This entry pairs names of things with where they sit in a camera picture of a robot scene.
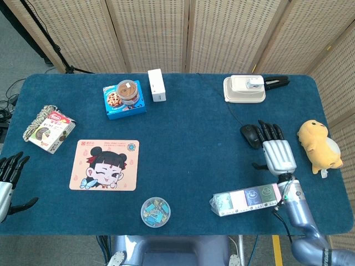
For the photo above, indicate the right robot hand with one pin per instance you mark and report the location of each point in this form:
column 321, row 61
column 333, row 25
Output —
column 277, row 155

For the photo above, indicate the white rectangular box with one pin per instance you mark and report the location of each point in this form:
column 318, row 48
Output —
column 156, row 84

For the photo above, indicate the black clip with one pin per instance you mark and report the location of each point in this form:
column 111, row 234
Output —
column 277, row 82

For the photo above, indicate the clear tub of binder clips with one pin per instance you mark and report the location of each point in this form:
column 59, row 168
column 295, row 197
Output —
column 155, row 212

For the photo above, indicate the cartoon girl mouse pad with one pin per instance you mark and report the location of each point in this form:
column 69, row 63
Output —
column 104, row 166

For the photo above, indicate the blue cookie box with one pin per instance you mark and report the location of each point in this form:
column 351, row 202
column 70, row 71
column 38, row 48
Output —
column 124, row 110

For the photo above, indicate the clear snack jar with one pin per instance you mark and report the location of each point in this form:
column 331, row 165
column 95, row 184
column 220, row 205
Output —
column 127, row 91

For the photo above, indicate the blue felt table cover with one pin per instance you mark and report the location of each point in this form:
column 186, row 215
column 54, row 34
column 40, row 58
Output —
column 188, row 155

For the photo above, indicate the blue grey robot torso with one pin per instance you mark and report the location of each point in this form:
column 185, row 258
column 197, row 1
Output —
column 172, row 252

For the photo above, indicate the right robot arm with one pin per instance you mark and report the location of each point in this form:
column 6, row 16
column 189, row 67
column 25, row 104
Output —
column 301, row 213

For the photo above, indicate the metal table leg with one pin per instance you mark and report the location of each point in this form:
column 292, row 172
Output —
column 241, row 249

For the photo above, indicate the pocket tissue multipack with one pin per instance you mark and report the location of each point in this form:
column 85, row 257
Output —
column 241, row 202

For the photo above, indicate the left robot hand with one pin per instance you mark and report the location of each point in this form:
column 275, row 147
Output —
column 6, row 191

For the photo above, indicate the black tripod stand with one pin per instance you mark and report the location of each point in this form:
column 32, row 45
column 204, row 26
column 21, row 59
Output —
column 50, row 43

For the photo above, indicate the black computer mouse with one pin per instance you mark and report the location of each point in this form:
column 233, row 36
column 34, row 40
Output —
column 249, row 137

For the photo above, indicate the wicker folding screen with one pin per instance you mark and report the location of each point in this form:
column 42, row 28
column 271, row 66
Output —
column 155, row 33

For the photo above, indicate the small white printed box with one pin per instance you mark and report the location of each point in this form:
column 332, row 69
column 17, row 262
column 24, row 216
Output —
column 255, row 82

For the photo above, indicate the white green snack box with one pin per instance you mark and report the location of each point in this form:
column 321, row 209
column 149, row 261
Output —
column 51, row 133

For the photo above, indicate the yellow plush toy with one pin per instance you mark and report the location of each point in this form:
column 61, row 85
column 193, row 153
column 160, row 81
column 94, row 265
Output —
column 319, row 144

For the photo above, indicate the beige plastic lunch box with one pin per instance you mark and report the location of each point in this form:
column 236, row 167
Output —
column 238, row 92

